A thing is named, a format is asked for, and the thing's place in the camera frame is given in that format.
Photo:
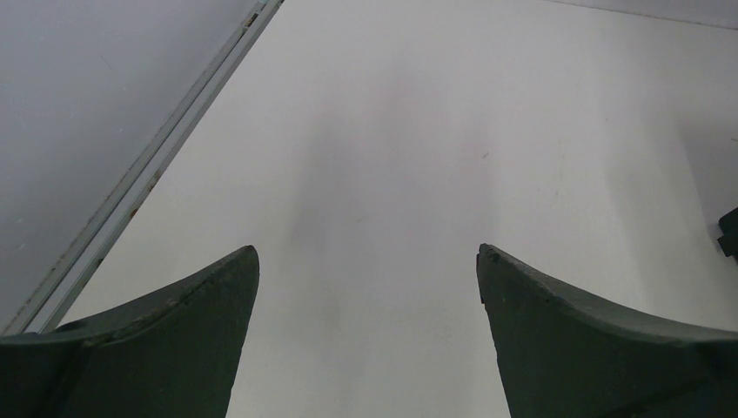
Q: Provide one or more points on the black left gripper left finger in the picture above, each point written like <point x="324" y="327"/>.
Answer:
<point x="173" y="352"/>

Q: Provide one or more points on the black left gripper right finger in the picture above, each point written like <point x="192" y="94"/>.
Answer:
<point x="565" y="352"/>

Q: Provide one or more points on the aluminium frame rail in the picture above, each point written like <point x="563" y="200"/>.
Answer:
<point x="97" y="97"/>

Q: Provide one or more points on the black plastic bin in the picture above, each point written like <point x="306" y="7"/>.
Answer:
<point x="728" y="239"/>

